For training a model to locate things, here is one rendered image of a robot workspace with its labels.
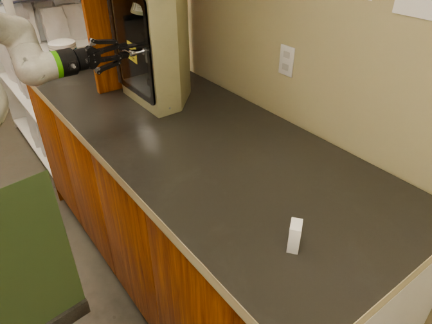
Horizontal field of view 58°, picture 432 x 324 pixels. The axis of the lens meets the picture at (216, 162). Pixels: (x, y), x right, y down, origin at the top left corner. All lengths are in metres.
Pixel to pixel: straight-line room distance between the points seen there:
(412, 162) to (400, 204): 0.17
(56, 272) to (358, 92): 1.03
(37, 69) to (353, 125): 1.06
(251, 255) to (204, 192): 0.28
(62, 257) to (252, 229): 0.48
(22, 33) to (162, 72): 0.48
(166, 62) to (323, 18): 0.58
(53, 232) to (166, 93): 0.91
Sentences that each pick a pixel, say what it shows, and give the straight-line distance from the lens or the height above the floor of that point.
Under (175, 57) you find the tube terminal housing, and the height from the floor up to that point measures 1.17.
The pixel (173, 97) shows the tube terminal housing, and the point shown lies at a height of 1.01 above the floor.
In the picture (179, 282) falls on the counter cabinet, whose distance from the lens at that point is 1.26.
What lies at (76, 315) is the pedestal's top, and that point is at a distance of 0.96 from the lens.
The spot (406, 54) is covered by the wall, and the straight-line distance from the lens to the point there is 1.27.
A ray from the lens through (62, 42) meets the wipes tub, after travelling 2.13.
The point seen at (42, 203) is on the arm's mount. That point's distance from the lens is 0.75.
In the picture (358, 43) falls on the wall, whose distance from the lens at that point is 1.35.
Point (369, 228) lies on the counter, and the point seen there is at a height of 0.94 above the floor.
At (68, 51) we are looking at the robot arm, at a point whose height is 1.24.
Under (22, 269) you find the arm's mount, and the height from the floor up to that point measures 1.11.
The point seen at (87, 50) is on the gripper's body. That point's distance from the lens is 1.49.
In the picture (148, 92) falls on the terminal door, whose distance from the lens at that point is 1.57.
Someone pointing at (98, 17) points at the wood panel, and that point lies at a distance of 1.78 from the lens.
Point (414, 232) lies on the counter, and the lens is 1.16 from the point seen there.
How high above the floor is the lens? 1.66
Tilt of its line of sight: 34 degrees down
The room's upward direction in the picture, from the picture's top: straight up
